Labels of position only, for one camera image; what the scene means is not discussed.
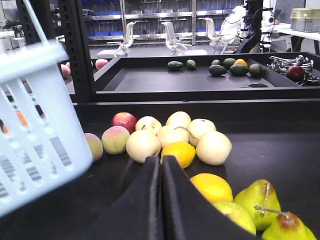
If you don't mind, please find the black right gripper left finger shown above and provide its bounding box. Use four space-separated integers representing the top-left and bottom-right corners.
79 156 164 240

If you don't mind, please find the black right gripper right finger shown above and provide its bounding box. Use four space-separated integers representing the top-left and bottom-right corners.
161 155 258 240

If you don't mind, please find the light blue plastic basket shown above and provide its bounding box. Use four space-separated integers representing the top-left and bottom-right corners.
0 1 93 216

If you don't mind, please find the yellow lemon middle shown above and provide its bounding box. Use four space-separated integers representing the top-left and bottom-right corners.
190 173 234 203

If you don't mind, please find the yellow lemon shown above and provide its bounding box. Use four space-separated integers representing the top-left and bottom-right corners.
190 173 234 203
160 142 196 169

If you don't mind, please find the yellow lemon upper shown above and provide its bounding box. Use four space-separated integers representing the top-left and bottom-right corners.
160 142 196 169

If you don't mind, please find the white pear front left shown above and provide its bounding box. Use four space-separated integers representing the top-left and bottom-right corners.
125 129 162 164

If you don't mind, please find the white pear front right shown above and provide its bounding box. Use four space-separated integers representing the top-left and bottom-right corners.
196 130 232 166

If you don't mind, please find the green pear upper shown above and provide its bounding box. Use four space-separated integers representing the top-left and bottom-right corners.
233 179 281 231

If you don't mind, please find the green pear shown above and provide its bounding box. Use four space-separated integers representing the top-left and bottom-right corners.
233 179 281 231
254 205 317 240

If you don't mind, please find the peach right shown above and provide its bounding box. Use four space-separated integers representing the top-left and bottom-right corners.
101 125 130 155

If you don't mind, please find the peach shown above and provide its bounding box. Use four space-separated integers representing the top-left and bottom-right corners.
101 125 130 155
84 132 104 162

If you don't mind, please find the peach left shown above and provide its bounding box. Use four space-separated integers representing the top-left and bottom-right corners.
84 132 104 162

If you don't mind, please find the white pear centre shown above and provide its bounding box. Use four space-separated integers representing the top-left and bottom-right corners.
156 125 189 149

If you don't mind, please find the white pear with stem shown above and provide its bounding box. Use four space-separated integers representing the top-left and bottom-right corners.
187 118 217 147

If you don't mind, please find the white pear far left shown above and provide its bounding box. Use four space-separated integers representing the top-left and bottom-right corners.
135 115 162 135

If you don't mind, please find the white pear top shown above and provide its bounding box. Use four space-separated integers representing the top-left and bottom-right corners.
165 111 192 128

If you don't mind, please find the red apple right bin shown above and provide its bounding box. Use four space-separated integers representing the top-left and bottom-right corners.
111 112 138 134

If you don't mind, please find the green pear lower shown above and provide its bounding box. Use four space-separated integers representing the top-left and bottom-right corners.
254 205 317 240

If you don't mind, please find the black wooden fruit display stand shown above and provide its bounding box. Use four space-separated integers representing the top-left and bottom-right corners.
0 51 320 240

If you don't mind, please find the avocado far left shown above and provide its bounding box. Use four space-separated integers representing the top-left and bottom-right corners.
167 60 184 71

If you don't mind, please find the avocado cluster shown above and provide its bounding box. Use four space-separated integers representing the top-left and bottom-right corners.
208 58 264 78

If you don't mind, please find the pink apple rear right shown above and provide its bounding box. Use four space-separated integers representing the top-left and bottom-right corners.
95 58 109 70

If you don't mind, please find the pink apple rear bin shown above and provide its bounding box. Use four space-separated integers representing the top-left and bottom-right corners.
60 64 71 79

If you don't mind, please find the white office chair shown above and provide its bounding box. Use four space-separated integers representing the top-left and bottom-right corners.
96 21 209 58

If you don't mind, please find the dark red fruit rear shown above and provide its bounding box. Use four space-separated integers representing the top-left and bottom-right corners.
286 65 305 83

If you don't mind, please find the pile of metal spoons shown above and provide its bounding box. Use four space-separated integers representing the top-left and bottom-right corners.
266 54 320 87

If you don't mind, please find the person in white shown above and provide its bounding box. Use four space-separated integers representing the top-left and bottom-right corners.
220 4 246 44

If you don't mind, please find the black perforated upright right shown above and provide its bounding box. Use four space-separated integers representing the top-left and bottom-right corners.
58 0 96 103

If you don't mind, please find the black perforated upright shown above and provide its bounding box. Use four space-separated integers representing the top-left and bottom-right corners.
15 0 56 46
58 0 96 103

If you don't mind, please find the black perforated upright left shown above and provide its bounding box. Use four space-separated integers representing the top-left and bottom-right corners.
15 0 56 46

